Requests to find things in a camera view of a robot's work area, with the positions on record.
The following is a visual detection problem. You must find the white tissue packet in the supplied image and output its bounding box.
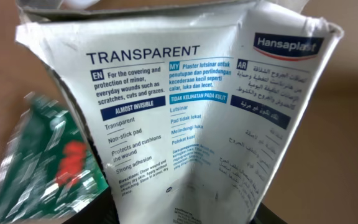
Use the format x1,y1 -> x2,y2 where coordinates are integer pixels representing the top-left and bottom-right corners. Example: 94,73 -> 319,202
16,1 -> 344,223

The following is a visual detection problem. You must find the green 3M gloves packet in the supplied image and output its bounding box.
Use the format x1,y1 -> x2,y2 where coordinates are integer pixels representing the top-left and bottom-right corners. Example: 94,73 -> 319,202
0,92 -> 109,223

